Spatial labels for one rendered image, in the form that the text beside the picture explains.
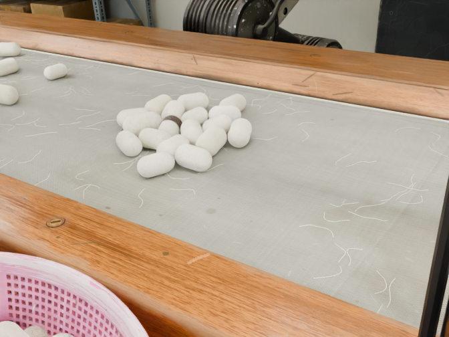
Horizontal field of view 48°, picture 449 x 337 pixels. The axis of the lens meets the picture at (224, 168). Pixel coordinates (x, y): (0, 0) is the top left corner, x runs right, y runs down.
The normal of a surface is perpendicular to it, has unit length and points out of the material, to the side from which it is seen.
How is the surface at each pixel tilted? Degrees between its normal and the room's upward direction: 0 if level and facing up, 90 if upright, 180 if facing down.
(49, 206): 0
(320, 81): 45
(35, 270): 75
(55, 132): 0
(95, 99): 0
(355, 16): 90
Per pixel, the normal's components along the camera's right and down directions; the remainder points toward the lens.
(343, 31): -0.53, 0.43
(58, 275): -0.44, 0.20
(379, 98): -0.42, -0.32
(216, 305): -0.05, -0.87
